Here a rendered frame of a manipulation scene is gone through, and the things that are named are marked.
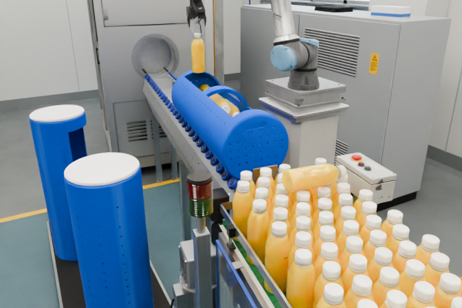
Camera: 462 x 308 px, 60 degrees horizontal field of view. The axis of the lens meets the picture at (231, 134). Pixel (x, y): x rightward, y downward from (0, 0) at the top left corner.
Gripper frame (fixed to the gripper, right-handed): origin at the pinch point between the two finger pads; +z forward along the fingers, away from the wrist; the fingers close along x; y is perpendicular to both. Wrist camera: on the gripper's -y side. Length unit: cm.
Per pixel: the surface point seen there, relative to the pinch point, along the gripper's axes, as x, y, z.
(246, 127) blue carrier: 4, -76, 25
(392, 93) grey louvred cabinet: -140, 6, 48
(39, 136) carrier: 85, 12, 49
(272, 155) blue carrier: -7, -76, 39
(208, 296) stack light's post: 35, -124, 54
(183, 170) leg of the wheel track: 8, 19, 86
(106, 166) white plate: 55, -58, 40
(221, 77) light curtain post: -34, 63, 39
